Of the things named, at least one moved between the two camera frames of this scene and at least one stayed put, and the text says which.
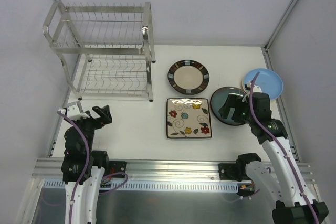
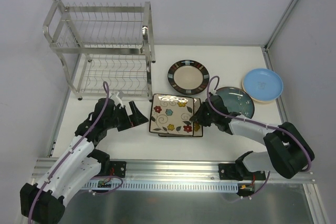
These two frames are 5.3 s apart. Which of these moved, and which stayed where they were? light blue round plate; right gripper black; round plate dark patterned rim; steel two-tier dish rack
Moved: right gripper black
Stayed: light blue round plate; round plate dark patterned rim; steel two-tier dish rack
